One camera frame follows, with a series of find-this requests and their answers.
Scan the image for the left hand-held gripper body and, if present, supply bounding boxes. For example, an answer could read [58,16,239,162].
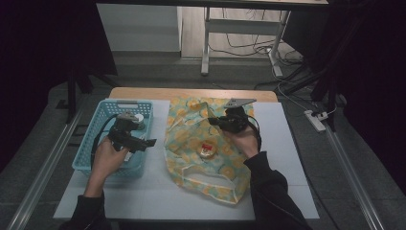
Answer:
[106,111,151,153]

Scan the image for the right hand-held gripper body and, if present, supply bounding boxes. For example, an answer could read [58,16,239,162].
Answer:
[217,98,258,134]

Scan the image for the small jar with white lid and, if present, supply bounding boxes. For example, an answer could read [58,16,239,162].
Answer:
[133,113,147,131]

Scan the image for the round gold tin red label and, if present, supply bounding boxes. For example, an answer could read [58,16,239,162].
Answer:
[198,140,220,160]

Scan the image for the light blue plastic basket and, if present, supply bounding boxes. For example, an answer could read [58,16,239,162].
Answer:
[72,99,154,179]

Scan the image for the orange print cloth bag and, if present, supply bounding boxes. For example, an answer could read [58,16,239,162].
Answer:
[163,96,257,205]

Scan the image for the person's right hand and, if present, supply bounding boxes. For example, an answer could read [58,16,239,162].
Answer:
[223,125,260,160]

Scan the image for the person's left hand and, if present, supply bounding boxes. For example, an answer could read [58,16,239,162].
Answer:
[84,137,130,196]

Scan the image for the white table mat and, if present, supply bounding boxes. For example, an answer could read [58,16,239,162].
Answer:
[53,99,320,221]

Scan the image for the black metal stand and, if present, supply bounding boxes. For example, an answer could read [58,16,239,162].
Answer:
[281,0,372,132]
[65,54,120,125]

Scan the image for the white power strip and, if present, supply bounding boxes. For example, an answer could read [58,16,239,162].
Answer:
[304,109,329,133]

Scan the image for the grey cabinet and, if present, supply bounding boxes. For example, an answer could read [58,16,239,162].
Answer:
[96,3,184,53]

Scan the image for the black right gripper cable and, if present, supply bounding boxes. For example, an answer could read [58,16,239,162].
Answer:
[246,114,263,152]

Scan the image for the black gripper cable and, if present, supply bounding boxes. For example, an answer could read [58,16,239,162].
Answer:
[90,113,120,169]
[246,114,263,152]

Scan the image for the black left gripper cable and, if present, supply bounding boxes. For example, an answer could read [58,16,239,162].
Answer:
[90,113,120,169]

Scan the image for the white floor cable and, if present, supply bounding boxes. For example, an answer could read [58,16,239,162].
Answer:
[270,61,338,116]

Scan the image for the black floor cables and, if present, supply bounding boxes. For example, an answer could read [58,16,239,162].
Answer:
[208,9,305,66]

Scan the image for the aluminium rail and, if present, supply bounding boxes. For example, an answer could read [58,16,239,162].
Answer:
[323,123,387,230]
[6,108,86,230]

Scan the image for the white frame desk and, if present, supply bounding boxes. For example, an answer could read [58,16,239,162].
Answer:
[95,0,329,78]

